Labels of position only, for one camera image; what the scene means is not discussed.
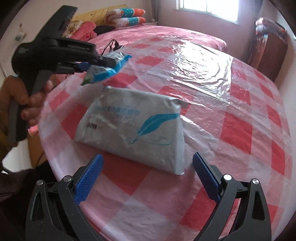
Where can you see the folded quilts on cabinet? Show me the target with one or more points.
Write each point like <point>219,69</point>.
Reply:
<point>264,25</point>

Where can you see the blue white wrapper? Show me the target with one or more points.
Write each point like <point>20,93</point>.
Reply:
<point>96,73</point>

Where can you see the folded pink blanket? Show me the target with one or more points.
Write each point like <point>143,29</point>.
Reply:
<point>85,32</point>

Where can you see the pink heart bedspread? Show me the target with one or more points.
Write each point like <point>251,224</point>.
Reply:
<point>173,34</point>

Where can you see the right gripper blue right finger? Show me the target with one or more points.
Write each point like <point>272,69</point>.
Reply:
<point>252,220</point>

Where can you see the orange plastic trash bin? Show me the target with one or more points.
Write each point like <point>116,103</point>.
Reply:
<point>33,130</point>

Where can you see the person's left hand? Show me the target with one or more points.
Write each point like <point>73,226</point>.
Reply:
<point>13,88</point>

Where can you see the grey plastic mailer bag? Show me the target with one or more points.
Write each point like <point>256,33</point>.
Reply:
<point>140,126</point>

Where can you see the brown wooden cabinet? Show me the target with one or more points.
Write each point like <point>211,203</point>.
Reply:
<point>267,54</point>

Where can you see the bright window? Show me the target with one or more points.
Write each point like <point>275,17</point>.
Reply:
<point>225,9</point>

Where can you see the striped colourful pillow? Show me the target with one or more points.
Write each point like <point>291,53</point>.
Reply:
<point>124,17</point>

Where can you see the black power adapter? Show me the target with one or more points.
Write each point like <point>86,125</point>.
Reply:
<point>112,46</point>

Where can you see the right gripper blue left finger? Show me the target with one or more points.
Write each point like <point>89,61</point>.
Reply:
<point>54,211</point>

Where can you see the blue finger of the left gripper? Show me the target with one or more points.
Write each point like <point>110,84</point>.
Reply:
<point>99,60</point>
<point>71,68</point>

